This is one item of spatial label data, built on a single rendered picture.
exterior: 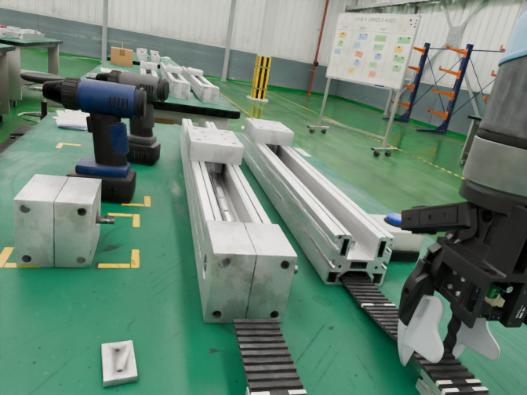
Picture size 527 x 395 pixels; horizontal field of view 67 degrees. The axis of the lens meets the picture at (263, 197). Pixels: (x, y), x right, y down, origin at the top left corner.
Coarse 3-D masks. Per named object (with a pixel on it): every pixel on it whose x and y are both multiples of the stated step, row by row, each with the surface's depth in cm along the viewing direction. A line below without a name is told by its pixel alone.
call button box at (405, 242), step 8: (376, 216) 76; (384, 216) 77; (384, 224) 73; (392, 224) 73; (392, 232) 70; (400, 232) 71; (408, 232) 71; (400, 240) 71; (408, 240) 72; (416, 240) 72; (392, 248) 71; (400, 248) 72; (408, 248) 72; (416, 248) 73; (392, 256) 72; (400, 256) 72; (408, 256) 73; (416, 256) 73
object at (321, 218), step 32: (256, 160) 107; (288, 160) 104; (288, 192) 80; (320, 192) 83; (288, 224) 79; (320, 224) 64; (352, 224) 68; (320, 256) 63; (352, 256) 61; (384, 256) 61
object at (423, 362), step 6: (414, 354) 43; (444, 354) 44; (450, 354) 44; (414, 360) 43; (420, 360) 43; (426, 360) 43; (444, 360) 43; (450, 360) 43; (456, 360) 44; (420, 366) 42; (426, 366) 42
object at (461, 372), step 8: (424, 368) 42; (432, 368) 41; (440, 368) 42; (448, 368) 42; (456, 368) 42; (464, 368) 42; (432, 376) 40; (440, 376) 40; (448, 376) 41; (456, 376) 41; (464, 376) 41; (472, 376) 41
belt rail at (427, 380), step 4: (420, 372) 43; (424, 372) 42; (424, 376) 42; (428, 376) 42; (420, 380) 43; (424, 380) 43; (428, 380) 42; (416, 384) 43; (420, 384) 43; (424, 384) 43; (428, 384) 41; (432, 384) 41; (416, 388) 43; (420, 388) 43; (424, 388) 42; (428, 388) 42; (432, 388) 41; (436, 388) 40; (420, 392) 42; (424, 392) 42; (428, 392) 41; (432, 392) 42; (436, 392) 40; (440, 392) 40
